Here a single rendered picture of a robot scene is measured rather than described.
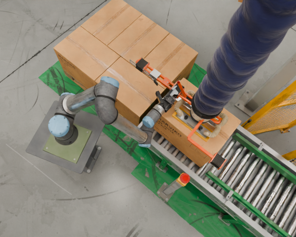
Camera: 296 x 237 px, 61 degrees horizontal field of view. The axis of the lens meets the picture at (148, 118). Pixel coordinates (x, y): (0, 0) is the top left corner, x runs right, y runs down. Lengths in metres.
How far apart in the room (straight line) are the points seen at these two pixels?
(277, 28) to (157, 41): 1.94
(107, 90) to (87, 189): 1.60
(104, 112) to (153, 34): 1.67
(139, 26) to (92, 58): 0.67
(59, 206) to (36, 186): 0.34
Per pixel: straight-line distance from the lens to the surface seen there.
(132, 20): 3.05
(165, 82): 1.97
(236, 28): 1.15
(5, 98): 3.44
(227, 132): 2.07
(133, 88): 2.54
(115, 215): 2.79
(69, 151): 2.14
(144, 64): 2.02
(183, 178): 1.80
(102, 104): 1.42
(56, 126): 1.92
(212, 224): 2.91
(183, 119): 1.99
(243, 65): 1.25
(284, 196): 2.62
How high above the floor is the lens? 2.79
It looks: 68 degrees down
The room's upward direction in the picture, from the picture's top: 10 degrees clockwise
